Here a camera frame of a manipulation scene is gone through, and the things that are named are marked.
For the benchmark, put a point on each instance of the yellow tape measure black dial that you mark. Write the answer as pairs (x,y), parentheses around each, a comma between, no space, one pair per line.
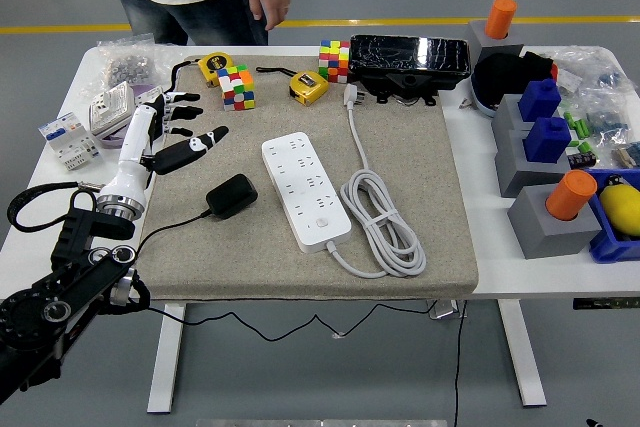
(215,64)

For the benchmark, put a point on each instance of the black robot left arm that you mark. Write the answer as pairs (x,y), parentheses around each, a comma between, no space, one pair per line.
(75,232)

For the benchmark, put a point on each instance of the small dark box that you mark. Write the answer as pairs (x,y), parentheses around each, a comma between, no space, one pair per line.
(582,160)

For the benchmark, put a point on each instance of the blue plastic bin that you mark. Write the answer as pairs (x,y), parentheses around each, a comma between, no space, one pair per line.
(607,247)

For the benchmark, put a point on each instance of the blue block with knob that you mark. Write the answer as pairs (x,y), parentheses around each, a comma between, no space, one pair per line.
(547,142)
(539,102)

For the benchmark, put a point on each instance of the white table leg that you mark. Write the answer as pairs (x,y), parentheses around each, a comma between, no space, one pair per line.
(522,352)
(165,362)

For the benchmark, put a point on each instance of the black device cracked screen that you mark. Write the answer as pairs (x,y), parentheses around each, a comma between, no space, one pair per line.
(410,54)

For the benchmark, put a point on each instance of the metal bracket under table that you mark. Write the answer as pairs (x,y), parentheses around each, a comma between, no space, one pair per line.
(442,310)

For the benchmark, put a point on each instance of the white wall socket panel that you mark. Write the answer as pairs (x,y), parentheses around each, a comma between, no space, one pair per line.
(107,107)

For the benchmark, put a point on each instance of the black cloth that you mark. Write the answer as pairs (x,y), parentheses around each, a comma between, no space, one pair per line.
(505,72)

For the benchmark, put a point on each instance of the yellow toy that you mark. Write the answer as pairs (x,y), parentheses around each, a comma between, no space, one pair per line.
(622,209)

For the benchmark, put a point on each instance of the grey block with hole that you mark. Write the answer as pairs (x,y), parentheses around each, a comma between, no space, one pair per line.
(505,119)
(477,39)
(540,239)
(512,172)

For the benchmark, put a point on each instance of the clear bag of blue parts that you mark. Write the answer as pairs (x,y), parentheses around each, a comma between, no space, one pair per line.
(607,122)

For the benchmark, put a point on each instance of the white power strip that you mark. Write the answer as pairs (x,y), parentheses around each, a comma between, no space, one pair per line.
(305,192)

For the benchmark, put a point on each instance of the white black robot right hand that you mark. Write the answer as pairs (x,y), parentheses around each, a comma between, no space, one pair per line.
(594,422)

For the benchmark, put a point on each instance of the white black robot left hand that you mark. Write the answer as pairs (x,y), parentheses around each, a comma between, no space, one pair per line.
(132,147)

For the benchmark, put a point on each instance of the black table control panel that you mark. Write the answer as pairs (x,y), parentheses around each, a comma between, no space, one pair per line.
(605,303)

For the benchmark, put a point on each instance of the white wall switch panel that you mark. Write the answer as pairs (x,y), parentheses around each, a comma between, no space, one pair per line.
(147,95)

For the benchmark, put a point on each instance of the small green cylinder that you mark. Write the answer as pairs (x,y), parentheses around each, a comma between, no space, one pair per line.
(569,119)
(576,126)
(584,147)
(585,130)

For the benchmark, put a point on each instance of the grey-brown mat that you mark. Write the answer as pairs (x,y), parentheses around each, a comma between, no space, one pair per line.
(250,257)

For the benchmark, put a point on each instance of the black plug adapter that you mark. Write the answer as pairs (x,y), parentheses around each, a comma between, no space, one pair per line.
(232,197)

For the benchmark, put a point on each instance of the yellow tape measure black clip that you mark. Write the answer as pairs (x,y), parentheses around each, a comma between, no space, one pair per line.
(307,87)

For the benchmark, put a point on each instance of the clear plastic parts bag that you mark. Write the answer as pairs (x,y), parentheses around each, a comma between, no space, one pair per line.
(590,64)

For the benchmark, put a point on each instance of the white circuit breaker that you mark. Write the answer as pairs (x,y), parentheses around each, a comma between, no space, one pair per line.
(70,142)

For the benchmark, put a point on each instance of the clear bag of brown parts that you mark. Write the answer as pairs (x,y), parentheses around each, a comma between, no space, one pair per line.
(630,154)

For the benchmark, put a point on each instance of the orange cylinder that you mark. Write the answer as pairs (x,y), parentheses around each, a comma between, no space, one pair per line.
(500,19)
(570,194)

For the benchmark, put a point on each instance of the plastic bag of metal nuts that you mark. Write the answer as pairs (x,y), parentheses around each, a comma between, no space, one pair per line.
(127,67)

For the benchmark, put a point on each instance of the colourful puzzle cube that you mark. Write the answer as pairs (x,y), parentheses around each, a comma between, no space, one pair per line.
(334,62)
(237,89)

